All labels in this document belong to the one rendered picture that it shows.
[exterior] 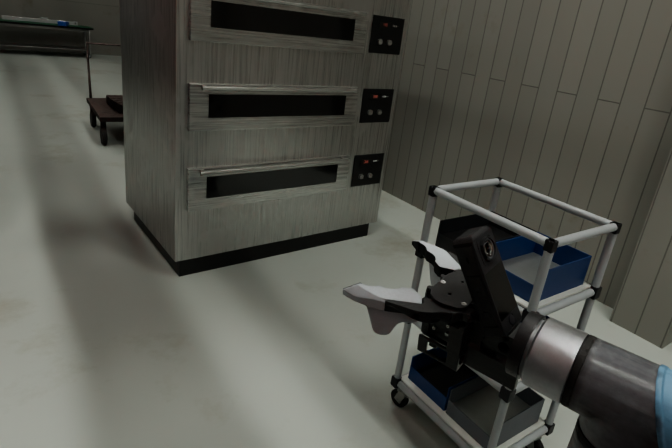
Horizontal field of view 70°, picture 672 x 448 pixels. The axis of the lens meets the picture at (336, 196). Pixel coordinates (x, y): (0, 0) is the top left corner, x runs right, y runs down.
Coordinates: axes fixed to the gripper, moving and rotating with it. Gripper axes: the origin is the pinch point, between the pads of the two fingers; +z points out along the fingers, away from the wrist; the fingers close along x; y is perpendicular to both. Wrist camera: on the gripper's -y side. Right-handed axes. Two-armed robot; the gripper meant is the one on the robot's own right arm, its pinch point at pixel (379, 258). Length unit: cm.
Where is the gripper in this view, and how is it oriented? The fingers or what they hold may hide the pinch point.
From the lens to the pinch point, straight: 62.1
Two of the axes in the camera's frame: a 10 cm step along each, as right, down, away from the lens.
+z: -7.5, -3.0, 5.9
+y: -0.2, 9.0, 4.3
